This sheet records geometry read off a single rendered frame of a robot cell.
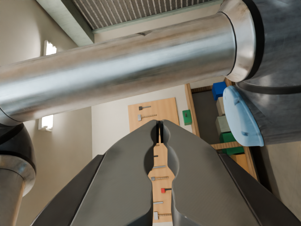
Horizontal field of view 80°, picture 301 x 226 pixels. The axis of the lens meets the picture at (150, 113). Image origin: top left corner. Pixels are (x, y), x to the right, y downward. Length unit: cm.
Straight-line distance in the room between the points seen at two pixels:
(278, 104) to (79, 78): 36
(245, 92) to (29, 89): 40
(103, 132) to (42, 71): 322
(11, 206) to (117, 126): 314
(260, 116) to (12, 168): 48
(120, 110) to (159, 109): 75
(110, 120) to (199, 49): 328
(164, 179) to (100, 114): 169
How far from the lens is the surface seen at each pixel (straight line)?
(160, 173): 317
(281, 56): 37
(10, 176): 42
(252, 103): 42
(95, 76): 31
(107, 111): 361
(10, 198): 39
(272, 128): 44
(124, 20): 366
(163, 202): 321
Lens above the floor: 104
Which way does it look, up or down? 8 degrees up
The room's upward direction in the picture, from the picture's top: 99 degrees counter-clockwise
